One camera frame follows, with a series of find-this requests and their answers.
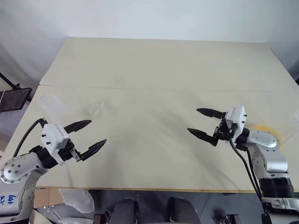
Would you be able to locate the crumpled clear plastic bag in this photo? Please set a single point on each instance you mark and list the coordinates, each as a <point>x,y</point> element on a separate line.
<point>77,200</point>

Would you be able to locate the black framed stand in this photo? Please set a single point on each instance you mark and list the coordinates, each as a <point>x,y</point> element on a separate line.
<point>14,99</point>

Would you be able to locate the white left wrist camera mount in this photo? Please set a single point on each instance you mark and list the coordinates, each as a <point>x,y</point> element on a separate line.
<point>54,137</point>

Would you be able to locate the yellow round disc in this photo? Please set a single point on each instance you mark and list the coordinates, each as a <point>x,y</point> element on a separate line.
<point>262,128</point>

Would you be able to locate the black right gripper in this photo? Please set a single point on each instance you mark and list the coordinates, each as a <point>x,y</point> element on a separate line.
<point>223,130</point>

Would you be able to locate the clear plastic container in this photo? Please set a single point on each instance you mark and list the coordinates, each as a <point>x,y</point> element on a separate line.
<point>294,124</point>

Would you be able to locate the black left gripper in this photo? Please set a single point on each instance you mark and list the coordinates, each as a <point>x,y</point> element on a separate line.
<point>67,151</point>

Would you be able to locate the grey metal bracket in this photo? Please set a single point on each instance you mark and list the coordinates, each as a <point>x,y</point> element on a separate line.
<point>47,212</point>

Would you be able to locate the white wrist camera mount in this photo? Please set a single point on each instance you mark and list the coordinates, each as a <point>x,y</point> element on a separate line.
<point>54,137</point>
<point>237,119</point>

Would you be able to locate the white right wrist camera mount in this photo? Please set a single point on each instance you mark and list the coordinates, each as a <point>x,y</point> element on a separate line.
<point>237,119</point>

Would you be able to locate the dark rounded shape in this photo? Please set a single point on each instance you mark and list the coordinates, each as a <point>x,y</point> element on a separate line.
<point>125,211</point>
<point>184,211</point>

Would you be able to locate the small clear plastic cup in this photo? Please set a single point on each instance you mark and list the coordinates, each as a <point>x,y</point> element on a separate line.
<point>97,111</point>

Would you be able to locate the large clear plastic cup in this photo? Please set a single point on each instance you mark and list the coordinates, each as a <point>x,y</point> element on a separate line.
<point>51,106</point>

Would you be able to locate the brown cardboard box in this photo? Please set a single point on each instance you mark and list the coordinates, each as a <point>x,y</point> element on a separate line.
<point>43,197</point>

